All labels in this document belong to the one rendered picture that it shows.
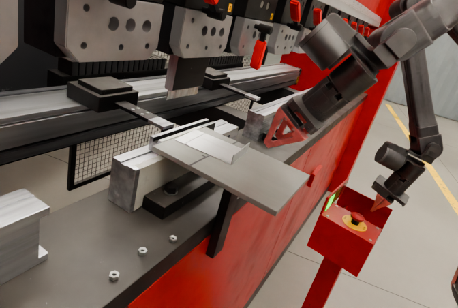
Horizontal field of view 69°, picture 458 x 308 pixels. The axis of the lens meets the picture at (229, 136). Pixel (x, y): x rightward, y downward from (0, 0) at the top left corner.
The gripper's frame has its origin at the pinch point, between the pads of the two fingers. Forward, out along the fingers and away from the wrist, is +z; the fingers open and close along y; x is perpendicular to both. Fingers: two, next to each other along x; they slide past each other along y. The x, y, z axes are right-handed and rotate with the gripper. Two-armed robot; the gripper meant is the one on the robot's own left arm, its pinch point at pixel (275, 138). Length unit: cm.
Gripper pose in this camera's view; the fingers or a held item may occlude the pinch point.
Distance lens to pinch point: 61.5
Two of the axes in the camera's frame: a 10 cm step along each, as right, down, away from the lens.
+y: -4.9, 2.1, -8.4
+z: -6.4, 5.7, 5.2
